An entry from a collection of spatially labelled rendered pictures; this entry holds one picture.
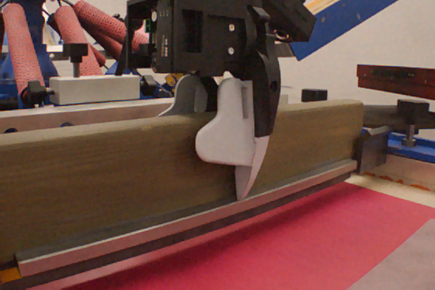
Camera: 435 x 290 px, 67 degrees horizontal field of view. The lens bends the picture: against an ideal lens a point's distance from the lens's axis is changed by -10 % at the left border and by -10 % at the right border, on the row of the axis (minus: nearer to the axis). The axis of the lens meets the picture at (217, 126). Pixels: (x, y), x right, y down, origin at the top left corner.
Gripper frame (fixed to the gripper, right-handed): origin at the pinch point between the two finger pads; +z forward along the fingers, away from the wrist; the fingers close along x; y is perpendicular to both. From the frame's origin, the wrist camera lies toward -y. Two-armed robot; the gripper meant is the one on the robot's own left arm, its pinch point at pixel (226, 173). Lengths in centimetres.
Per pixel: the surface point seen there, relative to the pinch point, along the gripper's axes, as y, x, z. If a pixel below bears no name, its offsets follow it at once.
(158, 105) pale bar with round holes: -6.3, -21.9, -3.0
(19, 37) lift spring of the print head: 7, -56, -14
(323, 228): -7.1, 5.5, 5.3
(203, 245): 3.0, 0.9, 5.3
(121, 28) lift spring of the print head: -20, -64, -17
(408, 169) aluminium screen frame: -25.4, 6.0, 3.2
